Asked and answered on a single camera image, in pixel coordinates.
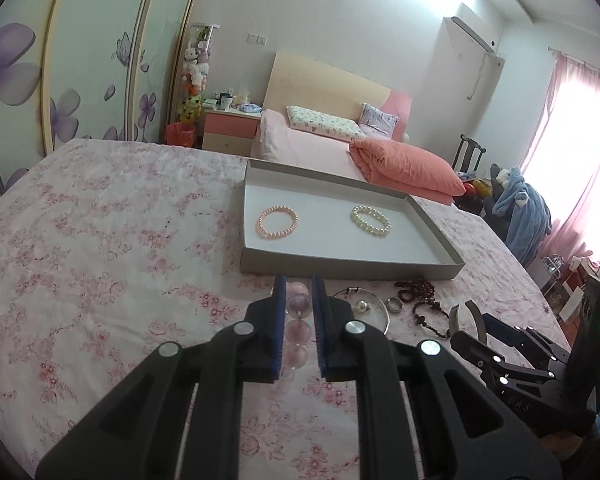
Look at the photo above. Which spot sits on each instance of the blue folded cloth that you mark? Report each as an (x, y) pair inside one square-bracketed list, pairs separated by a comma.
[(251, 108)]

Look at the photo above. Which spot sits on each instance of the red waste bin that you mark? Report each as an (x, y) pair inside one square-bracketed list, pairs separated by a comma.
[(180, 135)]

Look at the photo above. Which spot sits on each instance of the clear tube of plush toys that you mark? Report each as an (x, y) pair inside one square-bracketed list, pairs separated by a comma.
[(199, 65)]

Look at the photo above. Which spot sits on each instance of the flower printed wardrobe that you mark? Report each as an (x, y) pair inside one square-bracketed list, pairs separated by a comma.
[(80, 60)]

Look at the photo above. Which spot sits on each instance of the pink curtain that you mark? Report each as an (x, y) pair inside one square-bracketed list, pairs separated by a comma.
[(575, 160)]

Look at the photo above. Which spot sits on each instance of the pink nightstand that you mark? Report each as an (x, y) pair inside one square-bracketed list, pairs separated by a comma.
[(227, 130)]

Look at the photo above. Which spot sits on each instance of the pink floral tablecloth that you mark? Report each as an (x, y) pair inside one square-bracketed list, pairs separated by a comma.
[(105, 260)]

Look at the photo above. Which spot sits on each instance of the grey cardboard tray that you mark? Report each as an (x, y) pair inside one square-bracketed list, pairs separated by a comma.
[(320, 242)]

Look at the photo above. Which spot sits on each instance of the pink bed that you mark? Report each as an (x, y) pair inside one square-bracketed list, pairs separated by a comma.
[(300, 150)]

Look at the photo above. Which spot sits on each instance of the orange quilt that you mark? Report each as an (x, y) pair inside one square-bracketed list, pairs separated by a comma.
[(405, 167)]

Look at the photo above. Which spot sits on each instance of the thin silver bangle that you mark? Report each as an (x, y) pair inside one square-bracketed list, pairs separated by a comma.
[(349, 289)]

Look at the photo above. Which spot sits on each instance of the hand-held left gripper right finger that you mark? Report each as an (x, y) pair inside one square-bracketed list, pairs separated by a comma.
[(319, 320)]

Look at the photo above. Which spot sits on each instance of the blue plush garment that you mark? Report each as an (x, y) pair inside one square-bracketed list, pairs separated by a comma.
[(525, 215)]

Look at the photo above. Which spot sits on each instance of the white cup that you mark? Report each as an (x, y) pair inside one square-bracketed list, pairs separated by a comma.
[(226, 101)]

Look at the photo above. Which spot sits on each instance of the dark wooden chair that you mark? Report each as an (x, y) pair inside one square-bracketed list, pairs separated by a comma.
[(470, 155)]

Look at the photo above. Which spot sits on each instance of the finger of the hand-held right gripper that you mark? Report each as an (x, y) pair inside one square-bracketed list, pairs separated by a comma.
[(525, 342), (485, 357)]

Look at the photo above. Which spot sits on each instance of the white wall switch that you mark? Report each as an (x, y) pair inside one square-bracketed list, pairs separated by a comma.
[(258, 38)]

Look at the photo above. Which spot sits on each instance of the yellow plush toy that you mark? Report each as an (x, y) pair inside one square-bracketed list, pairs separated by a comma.
[(191, 109)]

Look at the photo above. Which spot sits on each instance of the floral white pillow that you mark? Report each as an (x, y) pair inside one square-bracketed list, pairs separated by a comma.
[(325, 122)]

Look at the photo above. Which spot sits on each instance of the pearl pendant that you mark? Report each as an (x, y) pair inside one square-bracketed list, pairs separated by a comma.
[(363, 307)]

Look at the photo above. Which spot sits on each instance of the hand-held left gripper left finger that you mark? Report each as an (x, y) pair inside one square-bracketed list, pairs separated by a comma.
[(280, 320)]

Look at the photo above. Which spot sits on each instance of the beige wooden headboard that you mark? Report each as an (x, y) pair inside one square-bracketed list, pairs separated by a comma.
[(320, 85)]

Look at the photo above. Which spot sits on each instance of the purple patterned pillow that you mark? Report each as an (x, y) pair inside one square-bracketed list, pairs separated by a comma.
[(377, 120)]

